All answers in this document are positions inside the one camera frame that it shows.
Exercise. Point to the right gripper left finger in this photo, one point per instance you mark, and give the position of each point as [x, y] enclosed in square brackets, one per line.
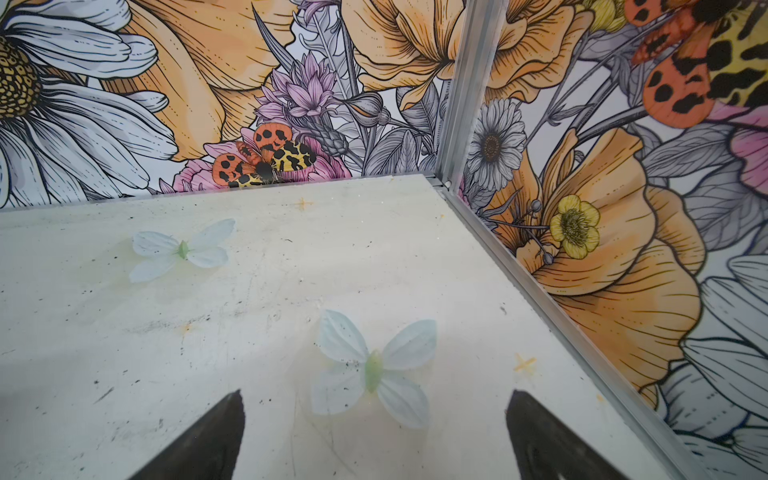
[208, 449]

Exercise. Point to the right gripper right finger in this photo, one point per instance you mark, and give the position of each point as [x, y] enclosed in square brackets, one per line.
[546, 448]

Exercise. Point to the right aluminium table edge rail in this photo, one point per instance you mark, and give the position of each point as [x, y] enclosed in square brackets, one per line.
[665, 446]

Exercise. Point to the right aluminium corner post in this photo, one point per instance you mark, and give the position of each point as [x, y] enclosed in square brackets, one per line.
[479, 41]

